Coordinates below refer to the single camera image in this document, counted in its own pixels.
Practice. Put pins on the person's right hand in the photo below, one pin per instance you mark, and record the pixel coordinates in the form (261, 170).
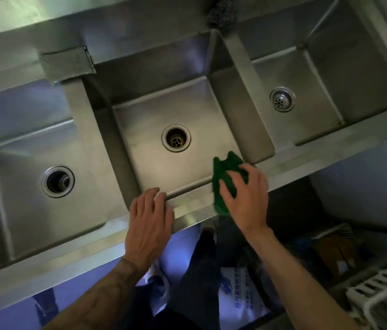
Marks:
(252, 206)

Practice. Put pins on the person's left hand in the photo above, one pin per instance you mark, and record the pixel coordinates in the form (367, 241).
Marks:
(149, 230)

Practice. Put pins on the green scouring cloth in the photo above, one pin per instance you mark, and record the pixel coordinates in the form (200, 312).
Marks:
(219, 175)

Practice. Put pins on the grey steel wool scourer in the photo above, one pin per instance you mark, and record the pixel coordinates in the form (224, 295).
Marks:
(222, 13)

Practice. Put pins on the person's left forearm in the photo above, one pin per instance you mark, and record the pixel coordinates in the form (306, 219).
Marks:
(100, 302)

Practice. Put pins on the person's right forearm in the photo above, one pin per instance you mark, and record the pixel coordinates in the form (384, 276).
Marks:
(300, 288)

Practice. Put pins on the white blue-printed bag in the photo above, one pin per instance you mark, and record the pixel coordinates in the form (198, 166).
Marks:
(238, 299)

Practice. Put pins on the brown cardboard box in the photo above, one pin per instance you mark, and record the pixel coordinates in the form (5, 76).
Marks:
(337, 250)

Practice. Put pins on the silver scouring sponge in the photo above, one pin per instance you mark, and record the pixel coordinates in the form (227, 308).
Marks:
(66, 65)

